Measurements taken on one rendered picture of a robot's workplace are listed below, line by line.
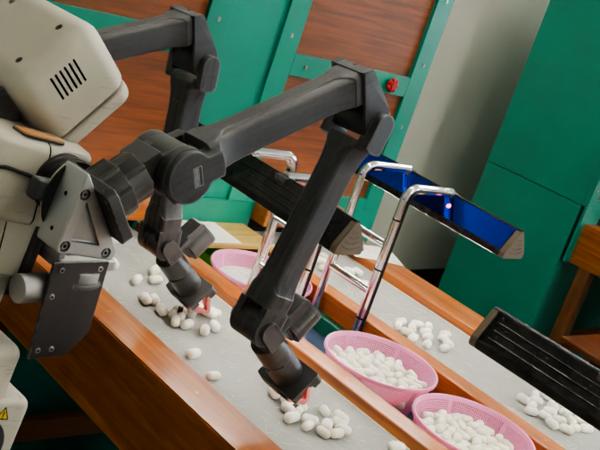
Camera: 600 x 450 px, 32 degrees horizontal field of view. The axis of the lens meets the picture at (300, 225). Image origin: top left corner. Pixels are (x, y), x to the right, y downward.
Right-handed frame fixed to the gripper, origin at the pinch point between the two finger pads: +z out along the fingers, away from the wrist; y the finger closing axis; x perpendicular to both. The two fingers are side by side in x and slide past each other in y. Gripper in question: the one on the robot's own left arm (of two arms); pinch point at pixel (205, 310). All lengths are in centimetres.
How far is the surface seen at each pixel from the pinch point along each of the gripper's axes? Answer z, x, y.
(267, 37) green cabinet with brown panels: -9, -64, 49
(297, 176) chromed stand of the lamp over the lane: -19.7, -30.3, -8.5
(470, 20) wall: 140, -210, 156
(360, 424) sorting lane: 7.1, -3.5, -44.5
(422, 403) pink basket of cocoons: 22, -19, -42
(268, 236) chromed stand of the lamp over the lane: 3.1, -23.2, 6.9
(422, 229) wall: 229, -146, 158
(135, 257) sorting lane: 1.9, 0.7, 30.8
